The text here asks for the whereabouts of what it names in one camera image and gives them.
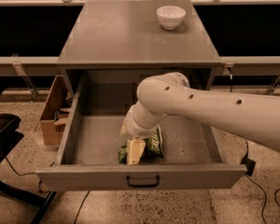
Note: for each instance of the green jalapeno chip bag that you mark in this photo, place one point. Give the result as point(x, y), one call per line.
point(153, 147)

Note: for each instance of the grey cabinet counter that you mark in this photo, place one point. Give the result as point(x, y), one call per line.
point(125, 34)

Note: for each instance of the black drawer handle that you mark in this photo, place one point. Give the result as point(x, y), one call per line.
point(142, 183)

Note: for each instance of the grey wall rail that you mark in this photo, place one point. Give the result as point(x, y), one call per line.
point(31, 66)
point(253, 66)

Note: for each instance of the grey wall rail left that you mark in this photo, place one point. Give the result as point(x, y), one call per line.
point(31, 66)

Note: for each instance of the grey open drawer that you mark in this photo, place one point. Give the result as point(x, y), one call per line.
point(88, 155)

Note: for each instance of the black power adapter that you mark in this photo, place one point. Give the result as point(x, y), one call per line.
point(249, 164)

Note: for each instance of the grey wall rail right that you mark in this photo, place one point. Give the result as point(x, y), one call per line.
point(253, 66)

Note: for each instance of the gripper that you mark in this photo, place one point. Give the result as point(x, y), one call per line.
point(136, 129)

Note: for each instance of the white ceramic bowl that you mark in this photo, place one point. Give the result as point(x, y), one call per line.
point(170, 17)

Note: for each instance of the brown cardboard box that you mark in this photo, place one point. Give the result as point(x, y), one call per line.
point(54, 115)

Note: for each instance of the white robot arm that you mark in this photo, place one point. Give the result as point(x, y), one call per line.
point(253, 117)

